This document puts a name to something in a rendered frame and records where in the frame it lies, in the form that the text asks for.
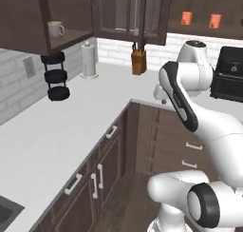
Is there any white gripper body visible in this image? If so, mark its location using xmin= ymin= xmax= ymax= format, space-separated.
xmin=153 ymin=83 xmax=169 ymax=106

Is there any glass cabinet door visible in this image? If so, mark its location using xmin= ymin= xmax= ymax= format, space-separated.
xmin=140 ymin=0 xmax=174 ymax=47
xmin=90 ymin=0 xmax=142 ymax=43

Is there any brown cabinet door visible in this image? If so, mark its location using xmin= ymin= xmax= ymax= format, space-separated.
xmin=51 ymin=173 xmax=99 ymax=232
xmin=95 ymin=135 xmax=123 ymax=211

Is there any brown knife block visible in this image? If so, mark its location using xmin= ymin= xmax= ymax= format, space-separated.
xmin=130 ymin=42 xmax=148 ymax=76

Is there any brown drawer front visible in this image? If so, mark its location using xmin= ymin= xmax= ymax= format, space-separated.
xmin=98 ymin=115 xmax=123 ymax=156
xmin=156 ymin=108 xmax=210 ymax=156
xmin=37 ymin=161 xmax=90 ymax=232
xmin=153 ymin=148 xmax=219 ymax=180

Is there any black toaster oven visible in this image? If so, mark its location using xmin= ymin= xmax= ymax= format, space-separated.
xmin=210 ymin=46 xmax=243 ymax=103

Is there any white paper towel roll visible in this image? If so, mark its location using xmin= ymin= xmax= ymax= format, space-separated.
xmin=80 ymin=40 xmax=100 ymax=80

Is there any orange box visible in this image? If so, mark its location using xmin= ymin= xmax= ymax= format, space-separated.
xmin=180 ymin=10 xmax=194 ymax=27
xmin=208 ymin=13 xmax=223 ymax=29

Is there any black tiered stand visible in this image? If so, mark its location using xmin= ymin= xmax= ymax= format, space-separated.
xmin=40 ymin=51 xmax=71 ymax=103

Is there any white mug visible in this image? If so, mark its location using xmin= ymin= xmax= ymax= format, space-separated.
xmin=47 ymin=20 xmax=66 ymax=40

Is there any dark sink basin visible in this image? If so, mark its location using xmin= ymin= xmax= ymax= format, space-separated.
xmin=0 ymin=195 xmax=26 ymax=232

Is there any white drawer handle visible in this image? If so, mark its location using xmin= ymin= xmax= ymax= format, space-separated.
xmin=181 ymin=160 xmax=198 ymax=169
xmin=105 ymin=125 xmax=119 ymax=140
xmin=185 ymin=142 xmax=204 ymax=151
xmin=64 ymin=173 xmax=84 ymax=197

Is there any grey cabinet door handle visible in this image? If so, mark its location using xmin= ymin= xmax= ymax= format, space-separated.
xmin=132 ymin=0 xmax=142 ymax=36

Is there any white door handle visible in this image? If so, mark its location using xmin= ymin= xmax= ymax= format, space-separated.
xmin=96 ymin=163 xmax=104 ymax=190
xmin=90 ymin=172 xmax=100 ymax=201

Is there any dark brown wall shelf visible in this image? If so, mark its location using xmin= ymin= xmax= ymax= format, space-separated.
xmin=166 ymin=0 xmax=243 ymax=41

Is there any grey wall outlet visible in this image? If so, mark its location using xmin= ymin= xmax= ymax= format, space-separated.
xmin=22 ymin=55 xmax=37 ymax=80

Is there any dark brown wall cabinet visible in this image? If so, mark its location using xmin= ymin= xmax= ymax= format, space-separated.
xmin=0 ymin=0 xmax=95 ymax=57

